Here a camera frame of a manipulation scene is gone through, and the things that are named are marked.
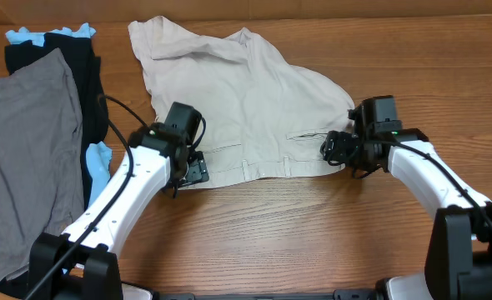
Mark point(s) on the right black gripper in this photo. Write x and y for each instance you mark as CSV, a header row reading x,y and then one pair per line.
x,y
336,150

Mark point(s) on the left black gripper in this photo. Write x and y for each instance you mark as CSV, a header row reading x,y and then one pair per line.
x,y
197,168

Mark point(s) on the beige cotton shorts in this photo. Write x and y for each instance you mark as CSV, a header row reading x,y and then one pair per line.
x,y
265,118

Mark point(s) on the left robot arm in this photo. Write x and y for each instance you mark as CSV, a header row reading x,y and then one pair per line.
x,y
82,261

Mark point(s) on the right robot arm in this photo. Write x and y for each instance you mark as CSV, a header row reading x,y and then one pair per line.
x,y
458,264

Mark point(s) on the light blue garment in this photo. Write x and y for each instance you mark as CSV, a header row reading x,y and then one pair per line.
x,y
98,166

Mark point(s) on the black garment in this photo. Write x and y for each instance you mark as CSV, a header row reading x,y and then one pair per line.
x,y
50,113

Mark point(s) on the grey garment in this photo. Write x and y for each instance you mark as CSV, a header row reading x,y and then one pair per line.
x,y
41,186

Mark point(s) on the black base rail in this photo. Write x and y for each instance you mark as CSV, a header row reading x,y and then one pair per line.
x,y
339,294

